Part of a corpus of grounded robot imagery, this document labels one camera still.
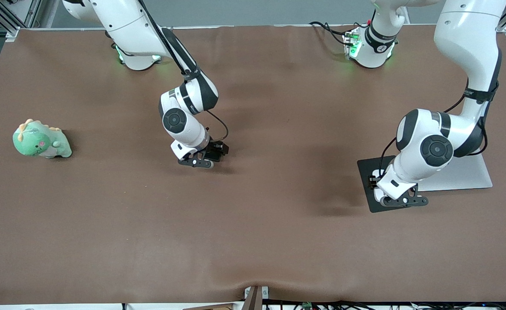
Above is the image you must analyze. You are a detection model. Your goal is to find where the brown table cover mat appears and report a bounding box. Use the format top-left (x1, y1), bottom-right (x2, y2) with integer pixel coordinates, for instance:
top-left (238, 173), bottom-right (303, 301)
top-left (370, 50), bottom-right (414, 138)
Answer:
top-left (0, 24), bottom-right (506, 305)

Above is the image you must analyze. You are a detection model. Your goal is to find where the black mouse pad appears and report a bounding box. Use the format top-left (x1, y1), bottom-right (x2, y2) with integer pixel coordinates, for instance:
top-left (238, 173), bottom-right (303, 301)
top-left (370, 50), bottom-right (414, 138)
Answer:
top-left (357, 155), bottom-right (413, 213)

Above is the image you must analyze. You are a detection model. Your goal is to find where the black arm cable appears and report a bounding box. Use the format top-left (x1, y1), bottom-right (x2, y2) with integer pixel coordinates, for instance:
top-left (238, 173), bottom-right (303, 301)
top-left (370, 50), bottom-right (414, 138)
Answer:
top-left (137, 0), bottom-right (229, 143)
top-left (379, 77), bottom-right (490, 178)

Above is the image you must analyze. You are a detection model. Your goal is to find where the green dinosaur plush toy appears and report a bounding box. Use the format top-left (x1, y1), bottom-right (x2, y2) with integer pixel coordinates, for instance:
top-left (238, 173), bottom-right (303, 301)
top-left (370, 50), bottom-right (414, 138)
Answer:
top-left (13, 119), bottom-right (72, 159)

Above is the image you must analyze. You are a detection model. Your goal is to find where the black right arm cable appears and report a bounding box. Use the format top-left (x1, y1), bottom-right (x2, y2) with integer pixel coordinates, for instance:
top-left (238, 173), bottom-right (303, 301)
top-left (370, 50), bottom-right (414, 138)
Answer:
top-left (137, 0), bottom-right (229, 143)

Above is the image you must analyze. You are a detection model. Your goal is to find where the silver laptop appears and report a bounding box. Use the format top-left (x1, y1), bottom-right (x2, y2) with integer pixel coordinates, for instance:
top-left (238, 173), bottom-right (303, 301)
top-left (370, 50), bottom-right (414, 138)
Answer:
top-left (417, 153), bottom-right (493, 192)

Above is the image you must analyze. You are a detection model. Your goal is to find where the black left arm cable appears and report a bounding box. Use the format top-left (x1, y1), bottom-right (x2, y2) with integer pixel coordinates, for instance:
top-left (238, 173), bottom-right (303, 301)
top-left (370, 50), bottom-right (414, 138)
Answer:
top-left (379, 77), bottom-right (490, 178)

